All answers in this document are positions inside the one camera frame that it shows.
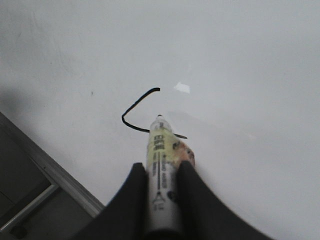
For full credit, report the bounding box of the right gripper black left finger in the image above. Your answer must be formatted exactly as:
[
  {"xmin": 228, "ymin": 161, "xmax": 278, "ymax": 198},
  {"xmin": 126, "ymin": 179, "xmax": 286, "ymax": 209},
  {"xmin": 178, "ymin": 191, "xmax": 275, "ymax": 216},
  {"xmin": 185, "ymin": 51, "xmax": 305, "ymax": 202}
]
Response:
[{"xmin": 70, "ymin": 162, "xmax": 147, "ymax": 240}]

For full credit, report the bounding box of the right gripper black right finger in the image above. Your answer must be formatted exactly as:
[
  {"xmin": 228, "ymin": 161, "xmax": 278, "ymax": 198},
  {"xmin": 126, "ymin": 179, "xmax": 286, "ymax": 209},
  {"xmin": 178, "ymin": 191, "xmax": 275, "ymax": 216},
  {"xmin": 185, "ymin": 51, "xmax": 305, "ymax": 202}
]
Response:
[{"xmin": 176, "ymin": 161, "xmax": 270, "ymax": 240}]

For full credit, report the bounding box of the white whiteboard with frame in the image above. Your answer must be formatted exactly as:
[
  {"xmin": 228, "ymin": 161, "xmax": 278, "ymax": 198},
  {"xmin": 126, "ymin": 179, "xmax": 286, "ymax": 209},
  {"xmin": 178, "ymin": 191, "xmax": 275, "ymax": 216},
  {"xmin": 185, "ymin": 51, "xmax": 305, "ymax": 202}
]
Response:
[{"xmin": 0, "ymin": 0, "xmax": 320, "ymax": 240}]

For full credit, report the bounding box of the white taped whiteboard marker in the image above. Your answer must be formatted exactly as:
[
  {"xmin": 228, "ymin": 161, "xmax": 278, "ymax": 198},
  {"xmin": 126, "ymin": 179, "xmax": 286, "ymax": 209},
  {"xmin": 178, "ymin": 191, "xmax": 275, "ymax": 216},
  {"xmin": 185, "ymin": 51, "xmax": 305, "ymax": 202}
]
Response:
[{"xmin": 144, "ymin": 115, "xmax": 195, "ymax": 240}]

